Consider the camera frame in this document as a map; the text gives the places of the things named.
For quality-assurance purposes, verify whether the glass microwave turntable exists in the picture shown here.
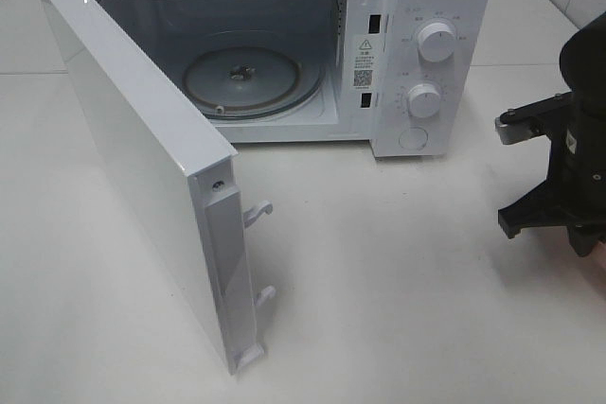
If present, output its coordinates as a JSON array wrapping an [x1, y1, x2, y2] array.
[[183, 46, 325, 120]]

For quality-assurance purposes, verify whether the pink round plate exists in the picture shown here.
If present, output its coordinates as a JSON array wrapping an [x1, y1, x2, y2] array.
[[587, 242, 606, 282]]

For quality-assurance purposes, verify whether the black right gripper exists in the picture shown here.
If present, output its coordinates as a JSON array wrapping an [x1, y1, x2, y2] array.
[[497, 106, 605, 257]]

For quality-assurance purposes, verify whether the white microwave door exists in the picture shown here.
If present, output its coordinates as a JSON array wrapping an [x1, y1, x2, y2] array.
[[42, 0, 275, 374]]

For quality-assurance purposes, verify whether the round white door button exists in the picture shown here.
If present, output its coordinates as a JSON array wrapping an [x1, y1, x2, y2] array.
[[399, 127, 428, 151]]

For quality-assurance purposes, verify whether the white upper power knob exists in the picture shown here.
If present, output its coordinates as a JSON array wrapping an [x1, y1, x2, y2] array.
[[417, 20, 456, 62]]

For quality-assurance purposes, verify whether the white lower timer knob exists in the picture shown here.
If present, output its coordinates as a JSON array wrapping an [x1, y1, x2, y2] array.
[[407, 82, 441, 118]]

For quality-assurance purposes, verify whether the white microwave oven body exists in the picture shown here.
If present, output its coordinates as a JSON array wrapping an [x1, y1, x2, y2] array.
[[97, 0, 488, 157]]

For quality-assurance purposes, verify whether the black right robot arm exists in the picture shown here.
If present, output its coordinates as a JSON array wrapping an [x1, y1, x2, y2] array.
[[495, 16, 605, 257]]

